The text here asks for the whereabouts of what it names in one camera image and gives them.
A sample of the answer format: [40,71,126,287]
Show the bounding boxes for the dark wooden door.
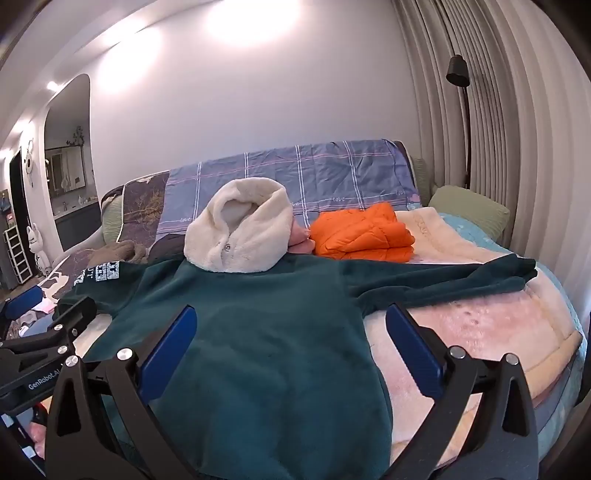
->
[9,148,28,273]

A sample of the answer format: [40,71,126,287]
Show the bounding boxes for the green pillow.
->
[427,185,511,243]

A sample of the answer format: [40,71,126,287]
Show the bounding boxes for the black floor lamp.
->
[445,54,472,191]

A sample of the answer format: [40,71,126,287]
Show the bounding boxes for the white shelf rack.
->
[4,226,33,284]

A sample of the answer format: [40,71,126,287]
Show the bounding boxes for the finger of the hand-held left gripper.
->
[0,290,56,326]
[0,295,99,370]

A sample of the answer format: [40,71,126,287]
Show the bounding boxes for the purple plaid sheet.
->
[154,138,422,241]

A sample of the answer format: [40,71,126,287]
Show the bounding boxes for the dark cabinet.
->
[54,200,102,252]

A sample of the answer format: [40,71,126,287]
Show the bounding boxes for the beige curtain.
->
[392,0,591,315]

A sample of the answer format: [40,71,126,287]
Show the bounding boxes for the wall mirror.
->
[45,145,88,195]

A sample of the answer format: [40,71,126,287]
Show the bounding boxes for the teal star quilt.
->
[436,212,591,448]

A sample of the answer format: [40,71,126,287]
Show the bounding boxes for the dark printed quilt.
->
[39,170,185,333]

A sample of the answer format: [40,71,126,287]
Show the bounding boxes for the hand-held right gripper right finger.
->
[385,302,541,480]

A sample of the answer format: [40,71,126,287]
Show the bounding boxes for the orange puffer jacket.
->
[308,202,416,265]

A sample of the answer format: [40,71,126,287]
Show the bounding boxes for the cream fleece jacket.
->
[184,178,295,274]

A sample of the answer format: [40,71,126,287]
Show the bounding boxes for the white wall decoration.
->
[23,138,36,188]

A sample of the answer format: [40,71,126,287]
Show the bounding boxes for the dark green sweatshirt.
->
[53,251,539,480]

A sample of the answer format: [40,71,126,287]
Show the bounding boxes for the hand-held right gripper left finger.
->
[44,305,199,480]

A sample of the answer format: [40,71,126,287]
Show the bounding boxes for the white cat figurine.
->
[25,224,51,278]

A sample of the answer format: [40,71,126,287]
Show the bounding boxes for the cream plush blanket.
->
[69,205,585,462]

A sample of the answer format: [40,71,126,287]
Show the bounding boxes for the person's left hand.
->
[25,418,49,464]

